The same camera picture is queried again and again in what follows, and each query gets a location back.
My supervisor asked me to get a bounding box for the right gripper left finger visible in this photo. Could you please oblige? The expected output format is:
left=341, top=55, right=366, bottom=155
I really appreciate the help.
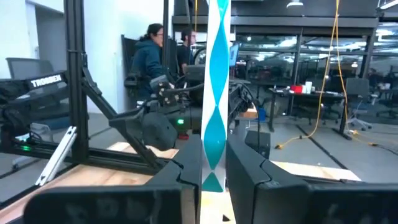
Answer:
left=24, top=133, right=203, bottom=224

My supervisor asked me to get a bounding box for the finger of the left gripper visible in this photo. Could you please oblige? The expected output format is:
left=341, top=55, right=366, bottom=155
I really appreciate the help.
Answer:
left=108, top=109, right=149, bottom=132

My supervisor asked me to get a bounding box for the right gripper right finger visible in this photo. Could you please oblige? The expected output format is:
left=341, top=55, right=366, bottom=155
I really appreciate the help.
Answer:
left=225, top=136, right=398, bottom=224

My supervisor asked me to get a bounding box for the person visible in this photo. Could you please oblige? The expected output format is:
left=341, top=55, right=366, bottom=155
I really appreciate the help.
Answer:
left=176, top=27, right=198, bottom=75
left=129, top=23, right=171, bottom=100

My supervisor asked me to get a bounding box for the black tall chair back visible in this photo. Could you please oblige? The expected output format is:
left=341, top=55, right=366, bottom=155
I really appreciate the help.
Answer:
left=120, top=34, right=137, bottom=94

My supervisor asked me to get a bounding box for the black floor box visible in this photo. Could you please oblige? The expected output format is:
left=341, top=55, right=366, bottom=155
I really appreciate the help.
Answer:
left=244, top=130, right=271, bottom=159

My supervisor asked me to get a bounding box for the small wooden top stand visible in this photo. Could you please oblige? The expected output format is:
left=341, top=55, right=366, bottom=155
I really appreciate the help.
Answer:
left=233, top=107, right=259, bottom=141

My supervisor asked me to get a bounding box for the small computer monitor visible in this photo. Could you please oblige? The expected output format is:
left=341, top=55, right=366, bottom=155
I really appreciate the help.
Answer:
left=229, top=42, right=240, bottom=68

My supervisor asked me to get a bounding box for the black office desk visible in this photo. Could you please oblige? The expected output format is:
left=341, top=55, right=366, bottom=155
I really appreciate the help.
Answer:
left=269, top=86, right=354, bottom=141

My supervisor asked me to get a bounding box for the grey mesh office chair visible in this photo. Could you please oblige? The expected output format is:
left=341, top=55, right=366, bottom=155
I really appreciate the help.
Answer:
left=5, top=57, right=55, bottom=80

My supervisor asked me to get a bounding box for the grey swivel office chair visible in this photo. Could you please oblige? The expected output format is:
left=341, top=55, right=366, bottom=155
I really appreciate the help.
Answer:
left=344, top=77, right=379, bottom=131

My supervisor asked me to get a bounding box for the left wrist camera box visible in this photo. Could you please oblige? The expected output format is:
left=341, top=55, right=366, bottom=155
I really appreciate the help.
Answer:
left=149, top=74, right=171, bottom=91

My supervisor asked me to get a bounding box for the black aluminium frame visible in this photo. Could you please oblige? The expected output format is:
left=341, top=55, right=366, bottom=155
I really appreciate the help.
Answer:
left=0, top=0, right=187, bottom=178

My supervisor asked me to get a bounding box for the silver aluminium bracket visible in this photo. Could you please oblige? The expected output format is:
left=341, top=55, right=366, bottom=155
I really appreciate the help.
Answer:
left=35, top=125, right=78, bottom=187

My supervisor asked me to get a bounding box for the yellow hanging cable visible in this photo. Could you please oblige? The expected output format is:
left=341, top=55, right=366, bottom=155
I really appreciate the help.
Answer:
left=275, top=0, right=379, bottom=150

